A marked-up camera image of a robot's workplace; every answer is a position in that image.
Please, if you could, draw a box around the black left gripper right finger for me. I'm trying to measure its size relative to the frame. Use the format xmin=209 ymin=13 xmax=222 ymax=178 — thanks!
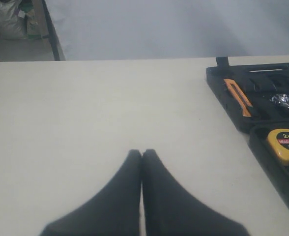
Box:
xmin=142 ymin=149 xmax=248 ymax=236

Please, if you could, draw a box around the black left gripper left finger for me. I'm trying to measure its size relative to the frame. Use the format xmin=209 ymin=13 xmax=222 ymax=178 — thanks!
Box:
xmin=41 ymin=149 xmax=142 ymax=236

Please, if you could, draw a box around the black plastic tool case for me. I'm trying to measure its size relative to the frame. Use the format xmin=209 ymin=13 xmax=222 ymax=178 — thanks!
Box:
xmin=206 ymin=57 xmax=289 ymax=208

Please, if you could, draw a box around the orange utility knife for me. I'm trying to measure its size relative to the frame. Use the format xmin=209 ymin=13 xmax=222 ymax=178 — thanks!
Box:
xmin=224 ymin=79 xmax=253 ymax=118

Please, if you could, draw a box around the yellow tape measure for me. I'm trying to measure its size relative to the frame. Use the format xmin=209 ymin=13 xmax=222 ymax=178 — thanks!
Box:
xmin=266 ymin=129 xmax=289 ymax=166

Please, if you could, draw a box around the black metal stand pole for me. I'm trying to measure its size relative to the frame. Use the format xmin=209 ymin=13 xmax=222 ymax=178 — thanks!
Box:
xmin=41 ymin=0 xmax=60 ymax=61

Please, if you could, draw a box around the white sack in background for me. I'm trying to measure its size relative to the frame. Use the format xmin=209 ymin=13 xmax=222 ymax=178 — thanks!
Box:
xmin=0 ymin=0 xmax=27 ymax=40

